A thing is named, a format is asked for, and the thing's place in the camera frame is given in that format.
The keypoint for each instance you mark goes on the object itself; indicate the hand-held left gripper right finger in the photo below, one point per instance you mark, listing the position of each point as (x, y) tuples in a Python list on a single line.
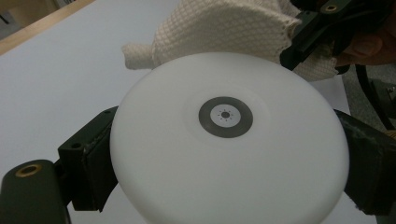
[(373, 168)]

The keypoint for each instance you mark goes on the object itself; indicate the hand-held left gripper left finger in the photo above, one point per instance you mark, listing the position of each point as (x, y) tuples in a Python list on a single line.
[(87, 161)]

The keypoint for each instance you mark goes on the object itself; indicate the beige waffle cloth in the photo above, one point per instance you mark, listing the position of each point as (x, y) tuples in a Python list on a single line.
[(218, 31)]

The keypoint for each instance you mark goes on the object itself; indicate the wooden table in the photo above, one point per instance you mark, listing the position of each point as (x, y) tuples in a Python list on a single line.
[(37, 26)]

